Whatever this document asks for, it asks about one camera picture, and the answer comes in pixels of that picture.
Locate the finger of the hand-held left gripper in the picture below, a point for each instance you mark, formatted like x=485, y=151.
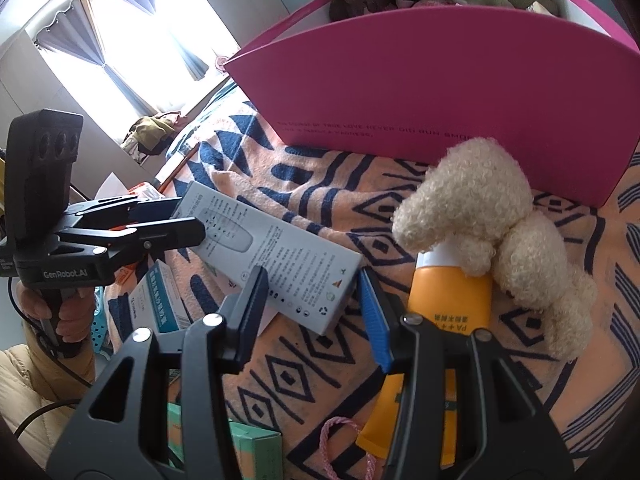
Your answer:
x=165, y=235
x=115, y=207

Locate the blue and white medicine box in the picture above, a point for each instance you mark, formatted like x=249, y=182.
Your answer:
x=160, y=305

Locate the teal cardboard box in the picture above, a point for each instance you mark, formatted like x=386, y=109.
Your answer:
x=255, y=452

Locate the cream curly plush bear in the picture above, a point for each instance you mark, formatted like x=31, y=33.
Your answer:
x=475, y=210

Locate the orange and white bag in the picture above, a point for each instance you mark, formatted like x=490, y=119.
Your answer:
x=147, y=193

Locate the teal plastic basket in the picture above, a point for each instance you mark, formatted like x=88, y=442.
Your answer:
x=100, y=332

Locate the long white cardboard box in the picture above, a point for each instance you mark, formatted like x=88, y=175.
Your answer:
x=280, y=255

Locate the person's left hand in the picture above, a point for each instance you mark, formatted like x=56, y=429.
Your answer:
x=77, y=317

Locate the pink cardboard box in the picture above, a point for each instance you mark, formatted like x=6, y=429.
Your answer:
x=425, y=70

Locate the light blue floral duvet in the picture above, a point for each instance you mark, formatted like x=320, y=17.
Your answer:
x=210, y=105

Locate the olive clothes pile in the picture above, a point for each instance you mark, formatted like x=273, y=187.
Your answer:
x=150, y=132

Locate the person's left forearm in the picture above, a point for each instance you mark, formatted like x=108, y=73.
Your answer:
x=30, y=385

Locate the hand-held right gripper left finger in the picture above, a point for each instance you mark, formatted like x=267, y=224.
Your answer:
x=255, y=305

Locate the orange tube with white cap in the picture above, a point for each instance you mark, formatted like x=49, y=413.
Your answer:
x=450, y=300

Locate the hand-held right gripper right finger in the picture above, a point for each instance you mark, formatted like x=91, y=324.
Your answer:
x=375, y=315

